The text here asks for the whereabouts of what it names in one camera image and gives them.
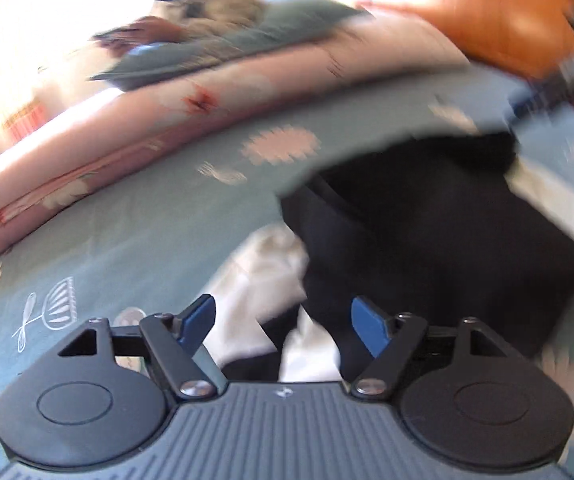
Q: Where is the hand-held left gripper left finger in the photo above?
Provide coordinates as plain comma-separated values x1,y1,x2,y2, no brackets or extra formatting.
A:
57,294,216,401

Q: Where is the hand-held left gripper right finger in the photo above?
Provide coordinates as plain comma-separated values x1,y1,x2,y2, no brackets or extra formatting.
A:
350,297,510,401

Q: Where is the black and white hooded jacket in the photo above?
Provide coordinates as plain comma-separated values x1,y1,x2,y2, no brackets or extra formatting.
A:
212,130,574,386

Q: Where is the orange wooden headboard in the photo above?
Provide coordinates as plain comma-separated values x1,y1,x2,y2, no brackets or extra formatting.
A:
357,0,574,91

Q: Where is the pink floral folded quilt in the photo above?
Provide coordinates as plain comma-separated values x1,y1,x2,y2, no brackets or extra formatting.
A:
0,2,472,271

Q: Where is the green pillow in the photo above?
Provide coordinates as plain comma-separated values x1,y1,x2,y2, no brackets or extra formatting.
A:
90,0,373,93

